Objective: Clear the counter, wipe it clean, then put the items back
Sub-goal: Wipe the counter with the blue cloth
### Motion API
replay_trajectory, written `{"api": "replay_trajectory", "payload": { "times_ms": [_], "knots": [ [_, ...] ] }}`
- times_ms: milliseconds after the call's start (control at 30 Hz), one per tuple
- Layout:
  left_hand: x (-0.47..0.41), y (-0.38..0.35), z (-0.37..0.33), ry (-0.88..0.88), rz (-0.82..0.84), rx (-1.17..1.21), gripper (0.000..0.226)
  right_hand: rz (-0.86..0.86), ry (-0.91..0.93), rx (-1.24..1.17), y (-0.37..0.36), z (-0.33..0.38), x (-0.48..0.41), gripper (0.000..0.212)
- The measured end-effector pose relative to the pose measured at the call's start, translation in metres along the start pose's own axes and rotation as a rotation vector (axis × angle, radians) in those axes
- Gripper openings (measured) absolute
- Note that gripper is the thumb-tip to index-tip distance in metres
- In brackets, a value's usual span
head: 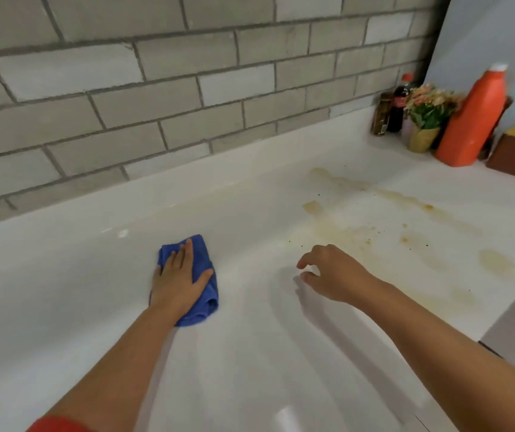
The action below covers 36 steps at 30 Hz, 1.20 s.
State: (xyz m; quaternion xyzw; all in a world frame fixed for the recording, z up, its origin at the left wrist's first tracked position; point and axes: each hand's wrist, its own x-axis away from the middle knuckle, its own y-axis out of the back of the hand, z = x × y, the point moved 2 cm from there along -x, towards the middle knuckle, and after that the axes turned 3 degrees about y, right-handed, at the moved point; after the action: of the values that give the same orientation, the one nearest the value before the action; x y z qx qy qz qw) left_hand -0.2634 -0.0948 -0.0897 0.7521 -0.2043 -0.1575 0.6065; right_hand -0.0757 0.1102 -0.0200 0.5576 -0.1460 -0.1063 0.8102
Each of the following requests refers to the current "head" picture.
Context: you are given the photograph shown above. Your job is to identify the person's left hand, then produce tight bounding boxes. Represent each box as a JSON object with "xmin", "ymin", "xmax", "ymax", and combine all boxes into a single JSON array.
[{"xmin": 149, "ymin": 238, "xmax": 215, "ymax": 322}]

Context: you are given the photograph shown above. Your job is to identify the person's right hand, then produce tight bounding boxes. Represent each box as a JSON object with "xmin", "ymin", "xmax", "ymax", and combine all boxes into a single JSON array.
[{"xmin": 296, "ymin": 244, "xmax": 382, "ymax": 309}]

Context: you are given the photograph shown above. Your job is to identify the blue cloth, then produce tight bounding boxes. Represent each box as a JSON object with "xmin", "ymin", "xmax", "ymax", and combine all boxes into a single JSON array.
[{"xmin": 149, "ymin": 234, "xmax": 220, "ymax": 328}]

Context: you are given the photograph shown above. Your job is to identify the brown spice jar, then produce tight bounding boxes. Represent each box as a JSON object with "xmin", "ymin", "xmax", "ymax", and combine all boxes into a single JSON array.
[{"xmin": 371, "ymin": 91, "xmax": 394, "ymax": 137}]

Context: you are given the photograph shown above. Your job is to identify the cola bottle with red cap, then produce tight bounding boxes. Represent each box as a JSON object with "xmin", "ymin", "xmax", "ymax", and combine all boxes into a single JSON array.
[{"xmin": 386, "ymin": 73, "xmax": 415, "ymax": 134}]

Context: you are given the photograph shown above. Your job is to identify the artificial flowers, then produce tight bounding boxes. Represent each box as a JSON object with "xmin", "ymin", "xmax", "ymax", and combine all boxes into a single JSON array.
[{"xmin": 403, "ymin": 83, "xmax": 463, "ymax": 154}]

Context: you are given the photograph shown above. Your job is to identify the large red plastic bottle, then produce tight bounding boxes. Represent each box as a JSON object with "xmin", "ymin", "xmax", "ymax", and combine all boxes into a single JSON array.
[{"xmin": 435, "ymin": 62, "xmax": 509, "ymax": 168}]

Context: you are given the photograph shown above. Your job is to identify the dark and yellow snack packet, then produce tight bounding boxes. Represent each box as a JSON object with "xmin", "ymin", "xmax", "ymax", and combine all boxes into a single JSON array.
[{"xmin": 478, "ymin": 96, "xmax": 515, "ymax": 161}]

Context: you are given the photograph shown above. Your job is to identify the person's left forearm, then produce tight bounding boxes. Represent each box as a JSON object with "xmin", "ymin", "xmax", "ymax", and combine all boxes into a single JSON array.
[{"xmin": 43, "ymin": 303, "xmax": 179, "ymax": 432}]

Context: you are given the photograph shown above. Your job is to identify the person's right forearm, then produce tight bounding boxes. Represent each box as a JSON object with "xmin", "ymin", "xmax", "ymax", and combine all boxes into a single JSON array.
[{"xmin": 358, "ymin": 278, "xmax": 515, "ymax": 432}]

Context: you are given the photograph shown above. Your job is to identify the white countertop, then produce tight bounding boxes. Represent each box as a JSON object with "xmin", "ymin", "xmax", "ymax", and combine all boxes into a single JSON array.
[{"xmin": 0, "ymin": 103, "xmax": 515, "ymax": 432}]

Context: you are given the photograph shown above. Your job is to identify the red sleeve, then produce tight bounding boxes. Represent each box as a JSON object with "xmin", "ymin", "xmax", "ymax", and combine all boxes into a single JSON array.
[{"xmin": 25, "ymin": 416, "xmax": 92, "ymax": 432}]

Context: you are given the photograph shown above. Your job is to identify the black cable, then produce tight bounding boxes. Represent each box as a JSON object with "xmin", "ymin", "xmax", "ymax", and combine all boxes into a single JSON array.
[{"xmin": 478, "ymin": 340, "xmax": 515, "ymax": 379}]

